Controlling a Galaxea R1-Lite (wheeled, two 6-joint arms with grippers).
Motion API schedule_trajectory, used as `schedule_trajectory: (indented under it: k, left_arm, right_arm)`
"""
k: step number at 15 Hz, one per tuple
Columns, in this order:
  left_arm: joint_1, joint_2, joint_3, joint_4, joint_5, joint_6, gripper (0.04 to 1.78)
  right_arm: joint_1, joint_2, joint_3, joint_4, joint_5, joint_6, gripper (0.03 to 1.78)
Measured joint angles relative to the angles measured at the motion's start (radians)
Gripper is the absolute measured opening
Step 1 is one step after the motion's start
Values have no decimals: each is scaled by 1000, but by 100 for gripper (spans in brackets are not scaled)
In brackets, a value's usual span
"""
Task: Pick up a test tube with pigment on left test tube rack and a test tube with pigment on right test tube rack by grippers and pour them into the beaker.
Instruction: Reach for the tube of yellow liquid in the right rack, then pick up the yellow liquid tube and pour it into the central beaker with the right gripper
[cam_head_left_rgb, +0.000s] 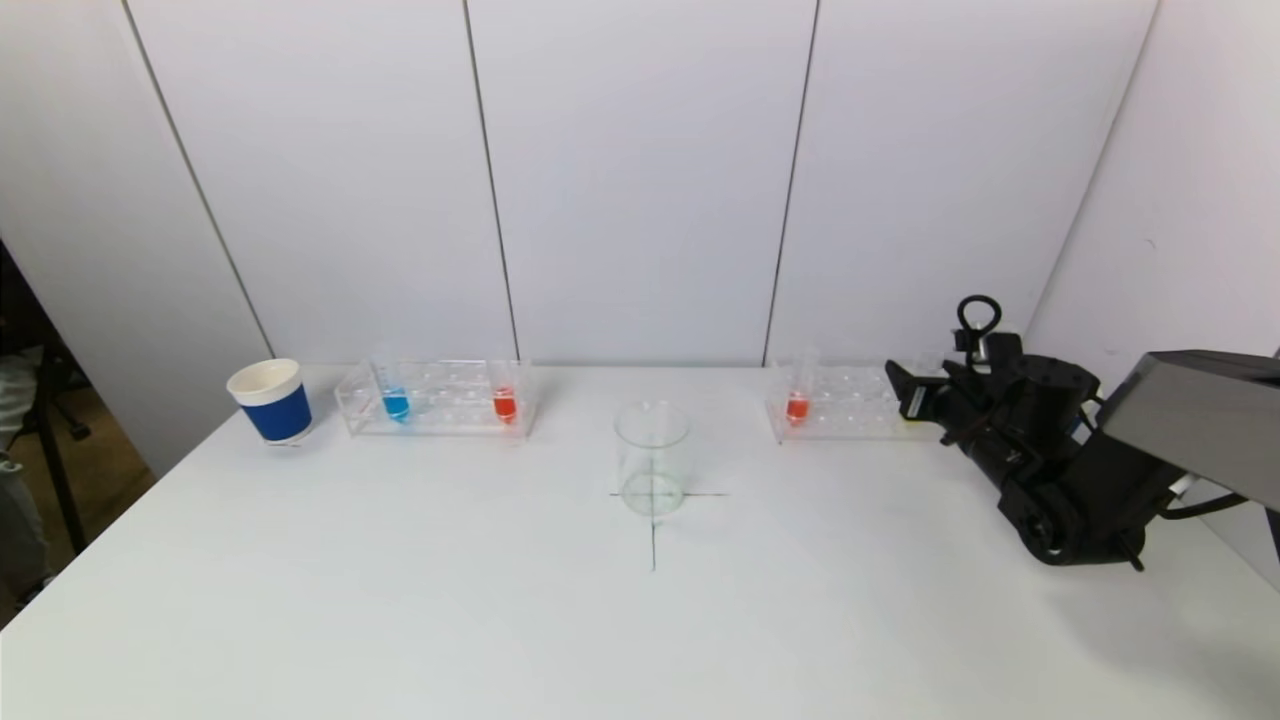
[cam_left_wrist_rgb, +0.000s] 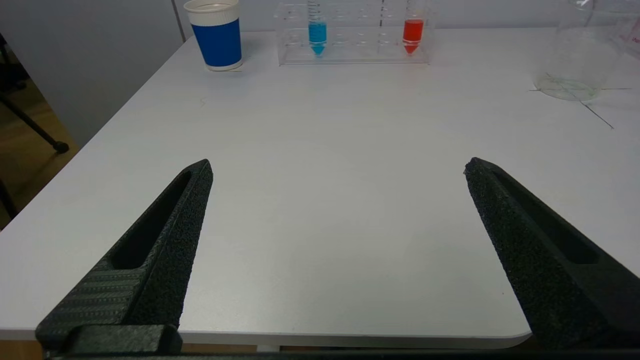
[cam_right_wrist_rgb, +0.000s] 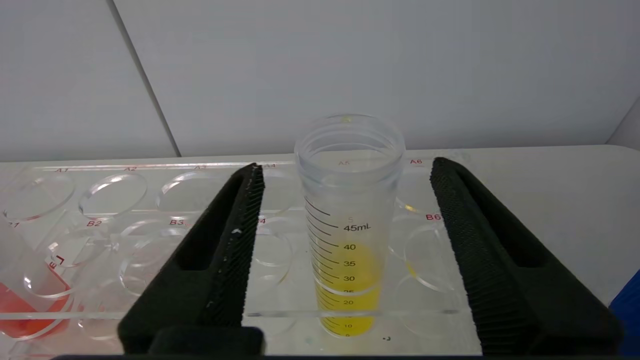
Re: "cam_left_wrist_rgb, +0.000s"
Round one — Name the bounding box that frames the clear glass beaker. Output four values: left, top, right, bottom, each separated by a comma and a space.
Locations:
533, 0, 640, 102

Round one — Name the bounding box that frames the test tube with red liquid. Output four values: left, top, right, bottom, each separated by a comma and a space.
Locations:
402, 0, 426, 56

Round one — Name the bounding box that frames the clear acrylic test tube rack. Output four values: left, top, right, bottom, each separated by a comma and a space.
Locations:
617, 20, 640, 58
274, 0, 435, 66

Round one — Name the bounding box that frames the black tripod stand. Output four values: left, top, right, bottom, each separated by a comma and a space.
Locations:
0, 32, 70, 154

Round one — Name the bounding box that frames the test tube with blue liquid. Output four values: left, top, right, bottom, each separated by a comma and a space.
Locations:
306, 0, 329, 57

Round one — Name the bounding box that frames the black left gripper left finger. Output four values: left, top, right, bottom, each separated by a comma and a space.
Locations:
35, 159, 214, 353

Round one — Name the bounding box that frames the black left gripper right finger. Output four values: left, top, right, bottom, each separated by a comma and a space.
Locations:
463, 157, 640, 349

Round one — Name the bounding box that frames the blue white paper cup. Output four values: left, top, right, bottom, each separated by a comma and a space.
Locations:
183, 0, 244, 72

